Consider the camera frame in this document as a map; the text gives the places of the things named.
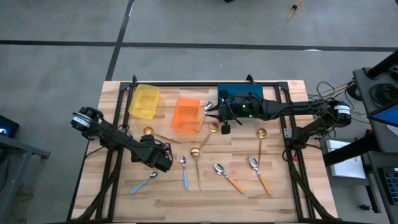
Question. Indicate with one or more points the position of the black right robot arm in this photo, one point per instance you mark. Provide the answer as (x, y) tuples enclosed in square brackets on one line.
[(295, 109)]

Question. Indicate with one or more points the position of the black metal table frame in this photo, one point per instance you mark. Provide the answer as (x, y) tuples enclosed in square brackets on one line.
[(186, 84)]

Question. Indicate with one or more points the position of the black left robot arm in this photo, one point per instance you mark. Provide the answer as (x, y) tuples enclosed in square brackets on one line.
[(109, 133)]

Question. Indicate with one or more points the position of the black monitor pole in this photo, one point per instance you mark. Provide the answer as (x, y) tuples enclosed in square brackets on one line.
[(382, 63)]

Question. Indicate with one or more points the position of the black button panel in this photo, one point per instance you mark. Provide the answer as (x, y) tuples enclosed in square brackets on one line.
[(392, 182)]

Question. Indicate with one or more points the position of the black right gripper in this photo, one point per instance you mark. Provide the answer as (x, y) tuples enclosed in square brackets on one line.
[(233, 107)]

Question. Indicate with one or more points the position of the gold spoon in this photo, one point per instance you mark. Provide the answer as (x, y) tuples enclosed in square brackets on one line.
[(195, 152), (148, 131), (261, 133), (213, 127)]

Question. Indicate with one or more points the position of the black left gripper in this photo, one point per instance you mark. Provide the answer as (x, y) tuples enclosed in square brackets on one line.
[(155, 155)]

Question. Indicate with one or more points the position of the blue plastic bin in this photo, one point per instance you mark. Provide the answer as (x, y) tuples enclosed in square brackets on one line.
[(255, 88)]

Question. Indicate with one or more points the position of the black metal beam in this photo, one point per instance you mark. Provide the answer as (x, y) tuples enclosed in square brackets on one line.
[(348, 152)]

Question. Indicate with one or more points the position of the blue tablet screen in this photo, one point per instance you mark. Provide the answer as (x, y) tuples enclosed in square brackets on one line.
[(388, 116)]

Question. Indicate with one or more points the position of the black device with blue light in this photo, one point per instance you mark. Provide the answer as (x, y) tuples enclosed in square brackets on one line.
[(11, 124)]

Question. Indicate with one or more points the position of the gray metal table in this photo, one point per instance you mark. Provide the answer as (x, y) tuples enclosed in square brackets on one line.
[(28, 149)]

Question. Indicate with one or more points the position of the gray equipment cart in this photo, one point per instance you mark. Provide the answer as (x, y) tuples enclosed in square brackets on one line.
[(362, 93)]

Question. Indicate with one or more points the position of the orange translucent plastic bin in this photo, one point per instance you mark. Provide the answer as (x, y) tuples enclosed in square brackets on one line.
[(185, 116)]

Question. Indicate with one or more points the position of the yellow translucent plastic bin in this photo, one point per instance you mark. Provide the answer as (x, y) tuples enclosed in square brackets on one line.
[(144, 101)]

